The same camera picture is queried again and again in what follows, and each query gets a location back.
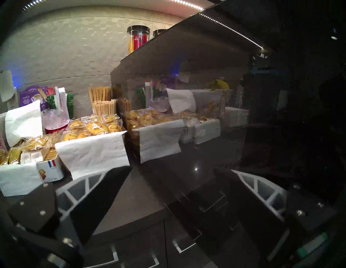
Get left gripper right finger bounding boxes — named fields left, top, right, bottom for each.
left=214, top=169, right=335, bottom=268

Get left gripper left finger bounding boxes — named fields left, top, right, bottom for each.
left=8, top=165, right=133, bottom=247

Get black glass microwave door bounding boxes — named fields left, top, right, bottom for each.
left=110, top=0, right=346, bottom=268

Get dark wood drawer front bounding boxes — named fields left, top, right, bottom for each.
left=119, top=219, right=167, bottom=268
left=82, top=224, right=122, bottom=268
left=165, top=211, right=217, bottom=268

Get wrapped pastry heap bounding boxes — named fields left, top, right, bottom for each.
left=0, top=113, right=126, bottom=166

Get red cup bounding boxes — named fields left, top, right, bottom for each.
left=45, top=125, right=68, bottom=135

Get clear plastic cutlery bundle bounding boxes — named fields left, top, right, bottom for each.
left=42, top=108, right=68, bottom=130

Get wooden stirrer bundle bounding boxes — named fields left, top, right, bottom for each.
left=89, top=86, right=112, bottom=103
left=92, top=99, right=117, bottom=116

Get green sachets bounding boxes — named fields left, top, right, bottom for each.
left=66, top=93, right=75, bottom=120

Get purple tea box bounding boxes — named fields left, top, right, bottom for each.
left=19, top=86, right=50, bottom=112

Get white plug-in night light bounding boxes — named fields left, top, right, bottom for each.
left=0, top=70, right=15, bottom=102

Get snack jar red label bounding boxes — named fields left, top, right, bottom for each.
left=127, top=25, right=150, bottom=53

